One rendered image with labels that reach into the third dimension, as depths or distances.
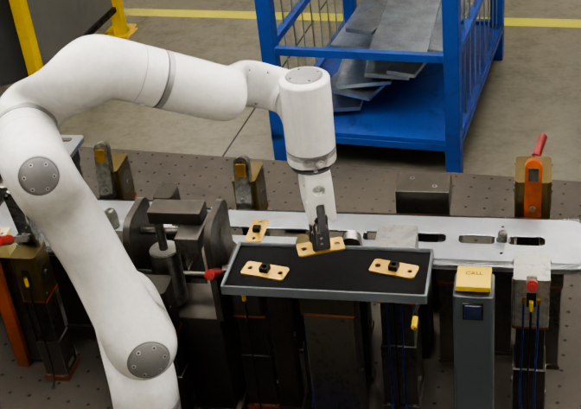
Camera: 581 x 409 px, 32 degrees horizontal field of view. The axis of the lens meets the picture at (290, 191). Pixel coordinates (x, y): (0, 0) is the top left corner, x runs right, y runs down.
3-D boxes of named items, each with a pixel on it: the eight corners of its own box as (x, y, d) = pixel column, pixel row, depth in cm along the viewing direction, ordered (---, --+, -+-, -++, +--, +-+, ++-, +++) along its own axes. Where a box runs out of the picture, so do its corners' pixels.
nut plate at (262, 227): (253, 220, 230) (252, 215, 229) (270, 220, 229) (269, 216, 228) (244, 241, 223) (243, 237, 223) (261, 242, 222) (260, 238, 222)
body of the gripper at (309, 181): (339, 168, 169) (344, 224, 175) (328, 138, 178) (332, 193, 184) (294, 175, 168) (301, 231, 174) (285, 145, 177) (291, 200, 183)
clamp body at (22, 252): (82, 362, 242) (47, 239, 223) (66, 392, 233) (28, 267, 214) (56, 361, 243) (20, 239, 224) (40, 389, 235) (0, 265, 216)
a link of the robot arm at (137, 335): (171, 316, 184) (196, 369, 171) (111, 348, 182) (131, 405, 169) (43, 87, 156) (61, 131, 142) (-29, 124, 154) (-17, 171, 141)
